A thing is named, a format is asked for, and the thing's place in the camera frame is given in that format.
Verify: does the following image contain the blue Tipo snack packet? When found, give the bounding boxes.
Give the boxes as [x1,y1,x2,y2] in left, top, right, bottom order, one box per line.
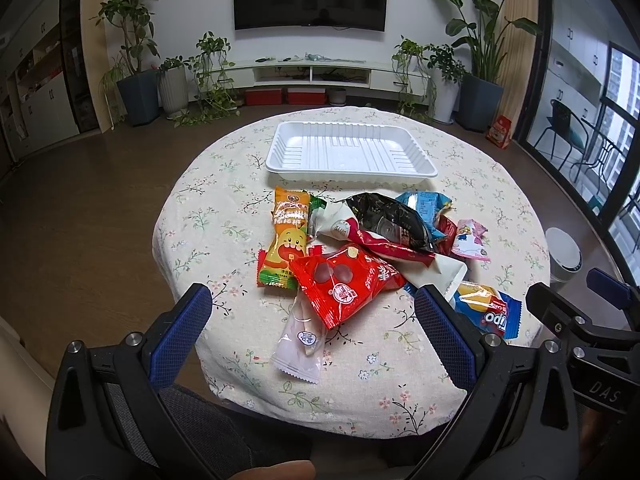
[404,280,523,340]

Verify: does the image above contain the pink snack packet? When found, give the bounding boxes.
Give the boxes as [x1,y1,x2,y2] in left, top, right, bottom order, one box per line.
[451,219,490,262]

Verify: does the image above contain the white translucent snack packet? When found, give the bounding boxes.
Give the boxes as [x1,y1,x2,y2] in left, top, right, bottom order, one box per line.
[271,289,326,384]

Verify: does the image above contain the light blue snack packet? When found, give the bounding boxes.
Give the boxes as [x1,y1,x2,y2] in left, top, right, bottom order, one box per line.
[396,191,451,243]

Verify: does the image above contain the black snack bag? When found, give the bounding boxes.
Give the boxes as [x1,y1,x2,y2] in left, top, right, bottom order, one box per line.
[345,193,434,252]

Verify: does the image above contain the white and red snack bag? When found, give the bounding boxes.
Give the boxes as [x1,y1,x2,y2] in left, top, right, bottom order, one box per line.
[307,200,469,302]

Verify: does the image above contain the orange cartoon snack packet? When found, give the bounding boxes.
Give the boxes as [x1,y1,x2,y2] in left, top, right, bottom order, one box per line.
[257,186,310,290]

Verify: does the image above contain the small red snack packet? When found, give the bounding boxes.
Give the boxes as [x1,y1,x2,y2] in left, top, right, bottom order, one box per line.
[435,214,458,256]

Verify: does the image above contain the green and red snack packet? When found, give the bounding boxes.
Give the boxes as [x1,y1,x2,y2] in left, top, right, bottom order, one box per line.
[308,194,326,216]

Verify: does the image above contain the person's left hand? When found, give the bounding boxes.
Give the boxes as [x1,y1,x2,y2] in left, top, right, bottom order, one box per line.
[230,460,317,480]

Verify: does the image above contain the floral tablecloth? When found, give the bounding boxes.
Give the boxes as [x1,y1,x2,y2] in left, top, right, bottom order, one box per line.
[152,106,550,439]

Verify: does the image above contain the beige sofa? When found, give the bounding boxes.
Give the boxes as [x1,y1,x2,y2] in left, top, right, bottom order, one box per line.
[1,320,54,474]

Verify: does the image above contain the black balcony chair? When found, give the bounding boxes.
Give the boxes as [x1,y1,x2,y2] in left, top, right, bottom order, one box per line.
[529,99,590,171]

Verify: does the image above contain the red gift box on floor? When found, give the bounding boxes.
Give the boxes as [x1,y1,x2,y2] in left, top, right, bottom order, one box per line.
[485,115,512,150]

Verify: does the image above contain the large leaf plant dark pot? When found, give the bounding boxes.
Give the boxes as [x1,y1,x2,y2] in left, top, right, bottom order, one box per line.
[445,0,541,132]

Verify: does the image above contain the white plastic tray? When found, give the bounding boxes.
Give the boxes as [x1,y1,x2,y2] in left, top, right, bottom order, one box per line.
[266,122,438,185]

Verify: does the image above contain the tall plant in dark pot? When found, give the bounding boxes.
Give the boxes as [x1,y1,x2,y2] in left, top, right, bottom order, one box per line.
[94,0,160,127]

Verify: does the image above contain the white cabinet shelving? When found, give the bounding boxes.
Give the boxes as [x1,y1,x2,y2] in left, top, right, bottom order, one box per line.
[1,0,79,160]

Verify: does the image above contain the plant in white ribbed pot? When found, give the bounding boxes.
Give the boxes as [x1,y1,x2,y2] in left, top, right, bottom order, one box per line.
[158,55,189,120]

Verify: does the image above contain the trailing green plant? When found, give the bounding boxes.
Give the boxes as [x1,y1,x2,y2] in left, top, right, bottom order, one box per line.
[175,32,240,127]

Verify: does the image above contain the hanging plant on stand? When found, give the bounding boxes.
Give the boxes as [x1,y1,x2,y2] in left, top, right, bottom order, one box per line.
[392,36,435,122]

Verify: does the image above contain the red storage box left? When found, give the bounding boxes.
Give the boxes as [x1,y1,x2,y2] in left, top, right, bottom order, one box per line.
[244,87,283,106]

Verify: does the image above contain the red storage box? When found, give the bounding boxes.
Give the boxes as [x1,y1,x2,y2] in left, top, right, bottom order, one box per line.
[244,87,283,106]
[286,87,328,106]

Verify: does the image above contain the small ceramic pot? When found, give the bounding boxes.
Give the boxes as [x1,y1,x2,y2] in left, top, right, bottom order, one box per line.
[328,87,347,106]

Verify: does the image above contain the red storage box right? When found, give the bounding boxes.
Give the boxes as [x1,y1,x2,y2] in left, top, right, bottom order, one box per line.
[286,87,328,106]

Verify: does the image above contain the white TV console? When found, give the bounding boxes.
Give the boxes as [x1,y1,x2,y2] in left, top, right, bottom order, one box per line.
[219,58,432,97]

